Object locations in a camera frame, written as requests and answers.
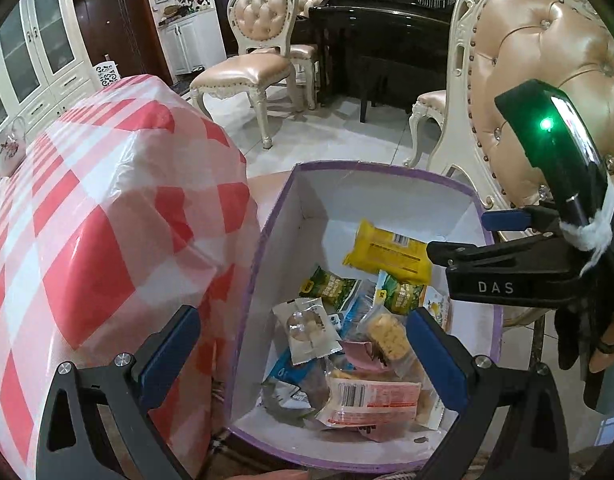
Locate white cardboard box purple edges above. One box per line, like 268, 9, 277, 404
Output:
222, 160, 504, 472

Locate cream tufted carved chair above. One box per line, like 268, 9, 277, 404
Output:
427, 0, 614, 332
189, 0, 299, 150
287, 0, 329, 112

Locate dark wooden door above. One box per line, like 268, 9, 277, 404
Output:
72, 0, 174, 87

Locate white wall cabinets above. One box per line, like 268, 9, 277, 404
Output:
0, 0, 106, 162

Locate red white checked tablecloth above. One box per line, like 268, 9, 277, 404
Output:
0, 75, 261, 467

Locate orange label biscuit packet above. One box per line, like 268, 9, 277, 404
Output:
318, 367, 449, 432

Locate white floral teapot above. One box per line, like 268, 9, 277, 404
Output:
0, 116, 28, 179

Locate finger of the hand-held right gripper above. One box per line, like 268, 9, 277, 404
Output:
482, 204, 568, 235
427, 234, 581, 273

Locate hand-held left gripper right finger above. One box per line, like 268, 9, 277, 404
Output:
406, 307, 570, 480

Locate white carved chair back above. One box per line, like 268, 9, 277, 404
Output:
94, 61, 124, 92

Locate black piano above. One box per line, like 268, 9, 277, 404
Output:
307, 0, 468, 122

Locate dark snack packet blue edge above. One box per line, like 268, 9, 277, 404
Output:
259, 347, 338, 419
337, 280, 388, 342

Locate cream padded bench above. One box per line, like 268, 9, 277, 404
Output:
408, 89, 449, 167

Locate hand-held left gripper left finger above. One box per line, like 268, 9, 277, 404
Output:
36, 305, 203, 480

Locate yellow snack packet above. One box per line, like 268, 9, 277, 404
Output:
343, 219, 434, 285

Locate white pastry snack packet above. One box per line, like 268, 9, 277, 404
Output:
273, 297, 345, 367

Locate clear cracker snack packet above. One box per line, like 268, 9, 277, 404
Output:
359, 310, 419, 377

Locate lemon print snack packet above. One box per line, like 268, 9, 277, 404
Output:
421, 287, 454, 332

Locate white low cabinet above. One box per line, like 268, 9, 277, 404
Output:
159, 10, 229, 77

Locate maroon snack packet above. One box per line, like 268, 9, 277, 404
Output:
339, 340, 389, 374

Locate person's right hand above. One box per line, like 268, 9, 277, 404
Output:
554, 305, 614, 411

